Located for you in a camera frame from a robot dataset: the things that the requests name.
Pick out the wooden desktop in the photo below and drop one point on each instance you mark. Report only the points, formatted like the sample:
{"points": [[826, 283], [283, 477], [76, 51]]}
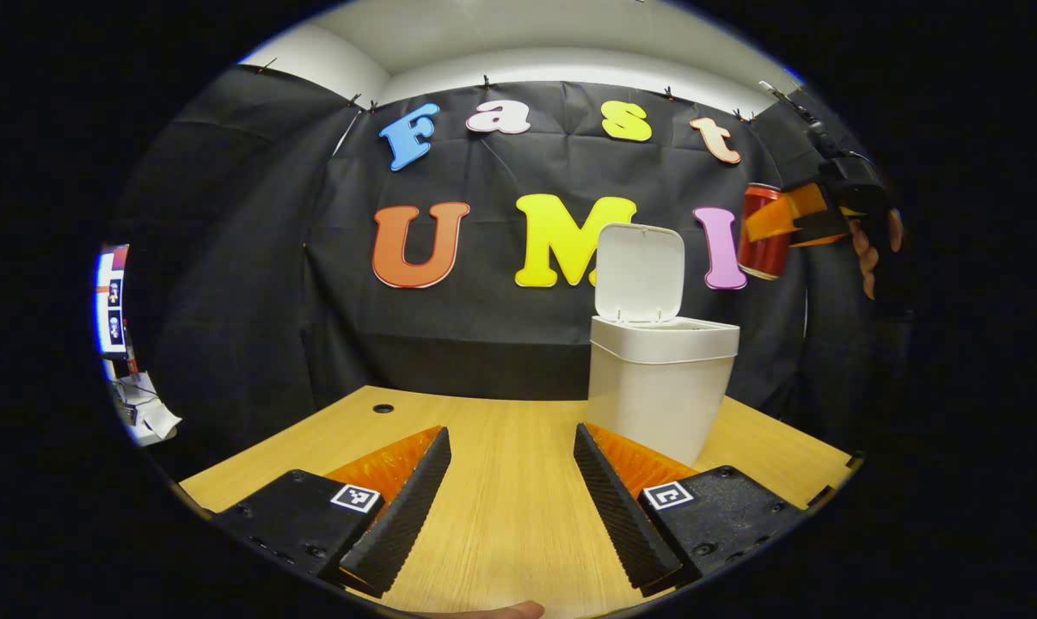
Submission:
{"points": [[510, 481]]}

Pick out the white desktop garbage bin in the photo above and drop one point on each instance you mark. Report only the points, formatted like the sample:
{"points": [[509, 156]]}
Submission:
{"points": [[656, 395]]}

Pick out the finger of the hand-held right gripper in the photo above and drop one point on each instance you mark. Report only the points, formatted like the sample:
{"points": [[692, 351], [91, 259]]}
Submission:
{"points": [[781, 217]]}

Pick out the computer monitor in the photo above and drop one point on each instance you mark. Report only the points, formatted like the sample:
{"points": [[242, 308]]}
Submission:
{"points": [[113, 301]]}

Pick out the white paper clutter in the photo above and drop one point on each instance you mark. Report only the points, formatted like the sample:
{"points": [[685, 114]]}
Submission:
{"points": [[153, 421]]}

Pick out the red pop can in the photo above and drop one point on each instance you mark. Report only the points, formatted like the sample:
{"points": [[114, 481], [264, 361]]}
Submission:
{"points": [[763, 258]]}

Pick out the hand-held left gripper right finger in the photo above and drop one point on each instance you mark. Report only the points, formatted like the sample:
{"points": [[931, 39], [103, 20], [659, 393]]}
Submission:
{"points": [[617, 516]]}

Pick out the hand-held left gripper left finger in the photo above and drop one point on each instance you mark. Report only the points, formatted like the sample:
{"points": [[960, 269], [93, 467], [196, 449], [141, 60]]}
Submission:
{"points": [[407, 511]]}

